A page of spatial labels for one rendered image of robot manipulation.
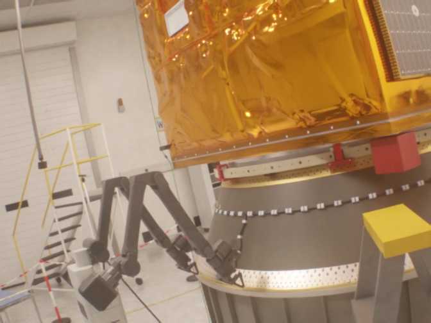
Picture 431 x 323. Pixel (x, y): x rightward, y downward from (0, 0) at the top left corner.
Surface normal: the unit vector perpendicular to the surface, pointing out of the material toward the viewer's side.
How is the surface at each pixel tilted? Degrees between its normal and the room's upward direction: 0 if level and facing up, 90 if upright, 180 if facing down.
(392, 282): 87
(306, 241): 62
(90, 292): 90
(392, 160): 90
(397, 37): 90
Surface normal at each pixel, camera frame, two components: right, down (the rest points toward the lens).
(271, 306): -0.65, 0.18
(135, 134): 0.51, -0.08
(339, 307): -0.41, 0.13
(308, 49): -0.85, 0.18
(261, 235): -0.73, -0.29
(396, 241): -0.16, 0.08
